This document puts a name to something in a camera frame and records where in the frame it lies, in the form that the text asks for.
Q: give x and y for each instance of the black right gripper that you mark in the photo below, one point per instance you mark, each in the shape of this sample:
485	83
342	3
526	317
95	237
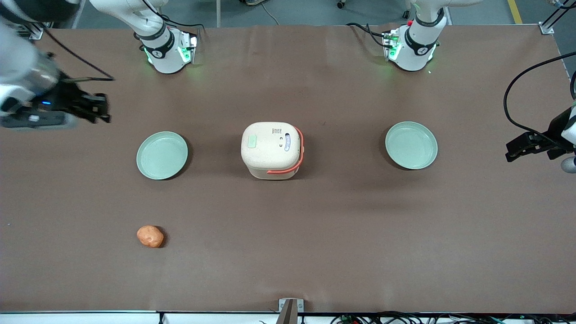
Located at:
67	96

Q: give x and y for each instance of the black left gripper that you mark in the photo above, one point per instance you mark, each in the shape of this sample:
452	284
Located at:
557	127

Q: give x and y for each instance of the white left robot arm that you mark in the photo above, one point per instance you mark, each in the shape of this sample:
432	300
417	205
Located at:
416	45

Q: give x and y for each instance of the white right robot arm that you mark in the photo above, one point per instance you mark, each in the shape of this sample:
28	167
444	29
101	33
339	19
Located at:
164	49

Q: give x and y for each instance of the pale green round plate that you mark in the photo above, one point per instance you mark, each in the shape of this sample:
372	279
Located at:
162	155
411	145

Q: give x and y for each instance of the orange potato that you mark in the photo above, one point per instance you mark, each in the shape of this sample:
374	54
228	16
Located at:
150	236

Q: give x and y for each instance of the brown table cover sheet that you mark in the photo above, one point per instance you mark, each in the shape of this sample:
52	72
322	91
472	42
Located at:
288	225

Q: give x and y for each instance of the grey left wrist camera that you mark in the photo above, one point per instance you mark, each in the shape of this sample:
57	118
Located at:
569	164

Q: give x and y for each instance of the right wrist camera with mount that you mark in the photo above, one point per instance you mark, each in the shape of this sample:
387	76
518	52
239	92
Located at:
36	119

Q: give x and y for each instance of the aluminium frame profile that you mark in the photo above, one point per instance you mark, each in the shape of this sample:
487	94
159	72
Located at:
552	18

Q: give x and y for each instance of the grey vertical metal post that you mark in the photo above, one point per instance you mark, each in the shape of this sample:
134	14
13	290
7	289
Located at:
218	12

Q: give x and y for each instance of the grey metal camera mount bracket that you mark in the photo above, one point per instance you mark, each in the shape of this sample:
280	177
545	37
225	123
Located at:
290	310

